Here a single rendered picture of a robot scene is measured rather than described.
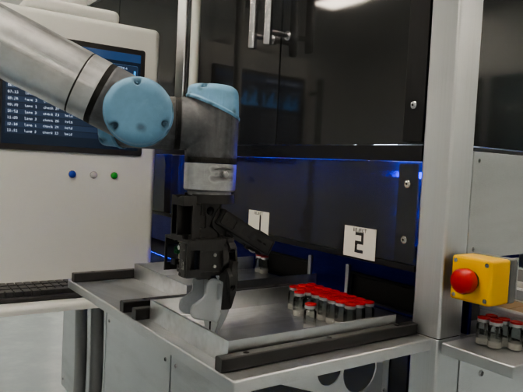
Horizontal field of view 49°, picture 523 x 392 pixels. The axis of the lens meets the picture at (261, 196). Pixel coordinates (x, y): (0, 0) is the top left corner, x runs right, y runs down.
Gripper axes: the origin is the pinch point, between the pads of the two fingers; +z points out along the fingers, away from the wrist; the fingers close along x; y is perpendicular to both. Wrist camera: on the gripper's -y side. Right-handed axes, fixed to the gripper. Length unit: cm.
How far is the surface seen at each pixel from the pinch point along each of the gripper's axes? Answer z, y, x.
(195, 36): -58, -30, -65
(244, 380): 3.8, 2.0, 11.0
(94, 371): 42, -18, -99
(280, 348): 1.6, -6.1, 7.9
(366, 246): -10.0, -36.0, -4.9
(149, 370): 45, -36, -99
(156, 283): 2.4, -10.1, -41.6
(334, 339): 1.8, -16.4, 8.1
